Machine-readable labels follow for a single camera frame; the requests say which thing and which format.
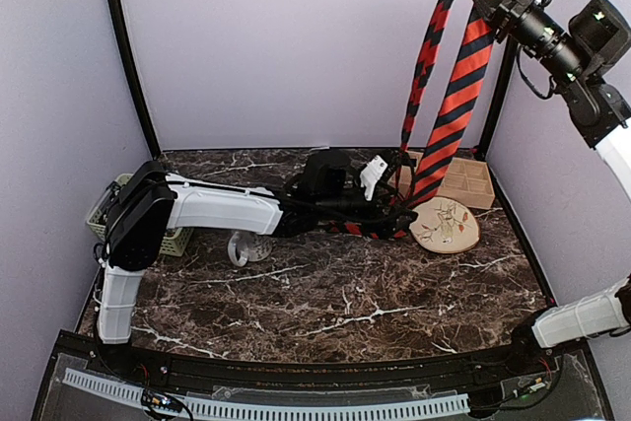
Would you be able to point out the white patterned mug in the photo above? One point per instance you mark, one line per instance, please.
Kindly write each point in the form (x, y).
(245, 247)

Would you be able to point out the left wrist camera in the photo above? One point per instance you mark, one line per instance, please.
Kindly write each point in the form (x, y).
(370, 175)

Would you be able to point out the left black frame post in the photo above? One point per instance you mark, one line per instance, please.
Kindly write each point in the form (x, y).
(132, 77)

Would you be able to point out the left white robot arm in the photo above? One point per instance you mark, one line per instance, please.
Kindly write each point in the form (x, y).
(328, 192)

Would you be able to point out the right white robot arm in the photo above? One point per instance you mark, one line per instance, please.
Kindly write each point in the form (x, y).
(576, 59)

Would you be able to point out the red navy striped tie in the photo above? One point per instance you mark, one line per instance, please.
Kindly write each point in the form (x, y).
(455, 112)

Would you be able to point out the bird pattern ceramic plate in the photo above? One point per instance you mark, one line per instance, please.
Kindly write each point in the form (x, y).
(445, 226)

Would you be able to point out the white slotted cable duct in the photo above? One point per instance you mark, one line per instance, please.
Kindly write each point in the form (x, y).
(237, 403)

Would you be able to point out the right black frame post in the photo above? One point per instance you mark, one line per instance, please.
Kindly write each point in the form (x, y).
(502, 84)

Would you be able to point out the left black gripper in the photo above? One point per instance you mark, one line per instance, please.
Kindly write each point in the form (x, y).
(385, 227)

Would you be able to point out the black frame post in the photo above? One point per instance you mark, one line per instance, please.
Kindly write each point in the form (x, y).
(132, 77)
(502, 84)

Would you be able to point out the wooden compartment organizer box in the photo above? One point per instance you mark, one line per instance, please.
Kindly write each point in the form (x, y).
(468, 182)

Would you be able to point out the black front rail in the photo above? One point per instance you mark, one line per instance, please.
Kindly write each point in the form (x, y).
(476, 370)

